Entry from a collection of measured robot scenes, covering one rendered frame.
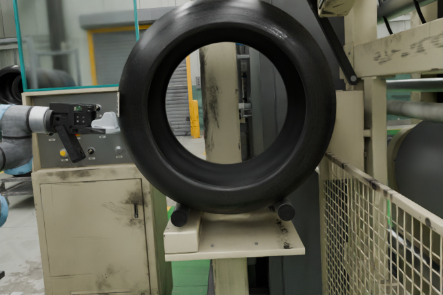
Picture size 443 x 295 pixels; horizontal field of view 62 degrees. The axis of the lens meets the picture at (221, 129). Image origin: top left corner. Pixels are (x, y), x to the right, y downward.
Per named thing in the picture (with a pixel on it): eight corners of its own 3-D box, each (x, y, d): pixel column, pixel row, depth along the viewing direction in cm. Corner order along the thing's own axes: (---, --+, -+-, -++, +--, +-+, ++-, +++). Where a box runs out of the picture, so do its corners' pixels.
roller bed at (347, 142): (308, 168, 144) (305, 92, 140) (345, 166, 143) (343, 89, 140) (320, 180, 124) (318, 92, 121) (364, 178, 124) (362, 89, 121)
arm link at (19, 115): (6, 131, 108) (4, 102, 106) (43, 133, 107) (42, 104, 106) (-12, 135, 100) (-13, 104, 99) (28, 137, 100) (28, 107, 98)
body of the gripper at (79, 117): (89, 105, 98) (44, 103, 99) (88, 137, 99) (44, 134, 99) (99, 104, 106) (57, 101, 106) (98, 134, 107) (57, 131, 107)
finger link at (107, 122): (123, 113, 99) (89, 111, 99) (122, 135, 100) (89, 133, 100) (126, 112, 102) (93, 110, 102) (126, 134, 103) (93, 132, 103)
